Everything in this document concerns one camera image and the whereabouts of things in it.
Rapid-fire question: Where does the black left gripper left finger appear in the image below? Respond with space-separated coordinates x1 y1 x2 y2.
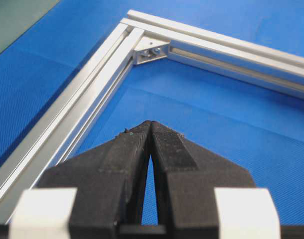
37 120 151 232

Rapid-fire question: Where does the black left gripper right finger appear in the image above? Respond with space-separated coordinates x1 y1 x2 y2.
151 121 256 231

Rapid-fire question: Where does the blue table mat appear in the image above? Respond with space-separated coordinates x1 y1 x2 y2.
0 0 304 225

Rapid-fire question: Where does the green backdrop curtain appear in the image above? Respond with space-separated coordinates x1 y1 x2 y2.
0 0 59 54

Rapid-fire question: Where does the silver aluminium extrusion frame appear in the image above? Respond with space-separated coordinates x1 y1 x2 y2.
0 10 304 224

